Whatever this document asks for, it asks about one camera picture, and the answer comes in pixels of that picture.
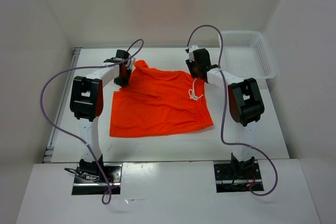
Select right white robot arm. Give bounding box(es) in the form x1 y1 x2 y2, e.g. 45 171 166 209
185 45 265 178

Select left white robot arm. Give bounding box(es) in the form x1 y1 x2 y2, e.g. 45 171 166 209
70 49 135 182

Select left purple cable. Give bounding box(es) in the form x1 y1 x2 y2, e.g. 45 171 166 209
39 38 144 205

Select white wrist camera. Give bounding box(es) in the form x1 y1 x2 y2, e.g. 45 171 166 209
125 57 135 70
185 45 199 61

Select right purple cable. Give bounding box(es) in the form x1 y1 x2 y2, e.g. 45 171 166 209
185 25 278 196

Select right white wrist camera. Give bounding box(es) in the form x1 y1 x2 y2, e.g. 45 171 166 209
185 45 199 61

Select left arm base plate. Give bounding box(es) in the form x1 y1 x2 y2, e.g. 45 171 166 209
68 163 123 196

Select aluminium table edge rail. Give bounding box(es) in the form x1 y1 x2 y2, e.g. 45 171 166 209
42 47 82 164

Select white plastic basket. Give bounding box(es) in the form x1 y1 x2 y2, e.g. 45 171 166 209
218 30 276 80

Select purple cable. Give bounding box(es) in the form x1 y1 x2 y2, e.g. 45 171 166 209
185 25 278 196
39 38 144 205

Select orange mesh shorts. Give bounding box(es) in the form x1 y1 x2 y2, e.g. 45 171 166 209
109 60 213 138

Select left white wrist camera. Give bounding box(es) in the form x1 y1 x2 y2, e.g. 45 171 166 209
125 57 135 70

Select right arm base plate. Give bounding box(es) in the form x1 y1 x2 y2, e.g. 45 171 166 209
213 161 264 193

